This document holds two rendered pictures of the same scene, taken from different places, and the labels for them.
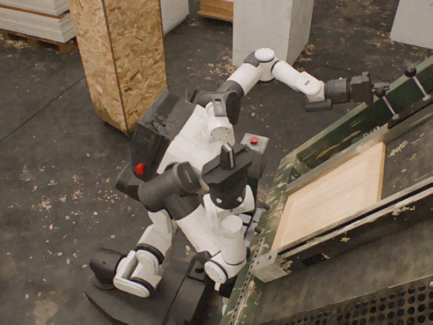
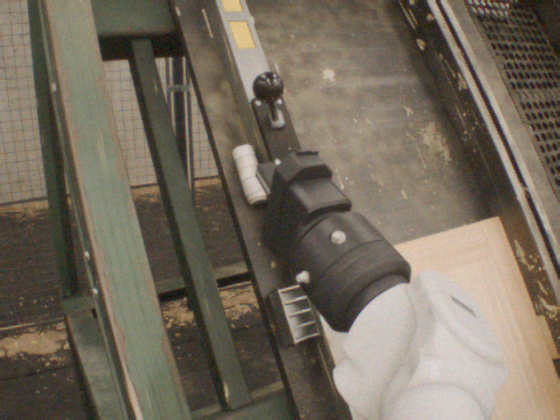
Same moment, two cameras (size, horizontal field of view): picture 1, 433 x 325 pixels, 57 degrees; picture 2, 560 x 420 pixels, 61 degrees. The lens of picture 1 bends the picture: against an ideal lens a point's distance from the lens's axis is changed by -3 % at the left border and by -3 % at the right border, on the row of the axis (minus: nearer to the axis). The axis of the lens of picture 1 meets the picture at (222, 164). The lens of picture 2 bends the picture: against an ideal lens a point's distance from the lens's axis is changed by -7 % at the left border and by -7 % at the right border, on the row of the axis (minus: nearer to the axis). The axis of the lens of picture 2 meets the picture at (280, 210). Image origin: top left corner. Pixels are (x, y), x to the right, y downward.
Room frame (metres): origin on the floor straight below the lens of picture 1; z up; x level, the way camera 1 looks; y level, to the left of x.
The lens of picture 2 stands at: (1.59, -0.20, 1.57)
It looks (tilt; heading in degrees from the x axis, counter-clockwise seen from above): 19 degrees down; 220
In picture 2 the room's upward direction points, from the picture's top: straight up
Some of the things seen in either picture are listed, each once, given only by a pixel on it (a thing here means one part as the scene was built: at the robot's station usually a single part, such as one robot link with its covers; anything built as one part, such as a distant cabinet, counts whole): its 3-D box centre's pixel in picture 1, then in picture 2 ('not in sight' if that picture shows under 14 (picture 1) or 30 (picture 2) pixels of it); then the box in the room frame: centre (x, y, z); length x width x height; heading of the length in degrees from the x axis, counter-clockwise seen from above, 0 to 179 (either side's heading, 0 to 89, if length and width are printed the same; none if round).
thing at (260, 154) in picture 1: (253, 156); not in sight; (1.47, -0.15, 0.84); 0.12 x 0.12 x 0.18; 70
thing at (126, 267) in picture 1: (139, 273); not in sight; (1.16, 0.44, 0.28); 0.21 x 0.20 x 0.13; 71
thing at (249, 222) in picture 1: (237, 250); not in sight; (1.03, -0.07, 0.69); 0.50 x 0.14 x 0.24; 160
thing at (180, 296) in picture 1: (146, 284); not in sight; (1.15, 0.41, 0.19); 0.64 x 0.52 x 0.33; 71
